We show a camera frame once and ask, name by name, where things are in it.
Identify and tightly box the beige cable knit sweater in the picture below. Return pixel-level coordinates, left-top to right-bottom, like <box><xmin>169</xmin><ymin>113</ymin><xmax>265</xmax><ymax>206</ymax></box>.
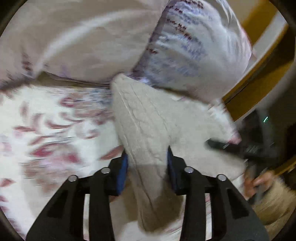
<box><xmin>111</xmin><ymin>74</ymin><xmax>245</xmax><ymax>232</ymax></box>

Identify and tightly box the person's right hand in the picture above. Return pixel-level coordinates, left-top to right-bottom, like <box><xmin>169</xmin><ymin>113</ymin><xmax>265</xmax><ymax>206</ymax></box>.
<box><xmin>244</xmin><ymin>169</ymin><xmax>276</xmax><ymax>205</ymax></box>

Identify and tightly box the floral bed sheet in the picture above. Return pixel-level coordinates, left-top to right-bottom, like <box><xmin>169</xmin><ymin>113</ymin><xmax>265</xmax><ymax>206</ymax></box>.
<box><xmin>1</xmin><ymin>86</ymin><xmax>123</xmax><ymax>240</ymax></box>

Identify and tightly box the right lavender print pillow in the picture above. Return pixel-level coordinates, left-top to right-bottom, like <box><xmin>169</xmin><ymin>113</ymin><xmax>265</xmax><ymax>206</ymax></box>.
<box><xmin>131</xmin><ymin>1</ymin><xmax>252</xmax><ymax>102</ymax></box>

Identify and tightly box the lavender print pillow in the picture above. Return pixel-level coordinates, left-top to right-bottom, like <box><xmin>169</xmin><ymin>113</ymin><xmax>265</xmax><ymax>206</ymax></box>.
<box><xmin>131</xmin><ymin>1</ymin><xmax>252</xmax><ymax>102</ymax></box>
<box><xmin>1</xmin><ymin>1</ymin><xmax>168</xmax><ymax>89</ymax></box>

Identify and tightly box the wooden bed headboard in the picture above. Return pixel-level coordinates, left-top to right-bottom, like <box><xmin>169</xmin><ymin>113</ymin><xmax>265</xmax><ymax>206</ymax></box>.
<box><xmin>223</xmin><ymin>1</ymin><xmax>295</xmax><ymax>121</ymax></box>

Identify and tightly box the left lavender print pillow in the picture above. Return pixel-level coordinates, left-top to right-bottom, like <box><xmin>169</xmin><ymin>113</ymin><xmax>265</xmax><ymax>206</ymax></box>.
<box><xmin>1</xmin><ymin>1</ymin><xmax>168</xmax><ymax>89</ymax></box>

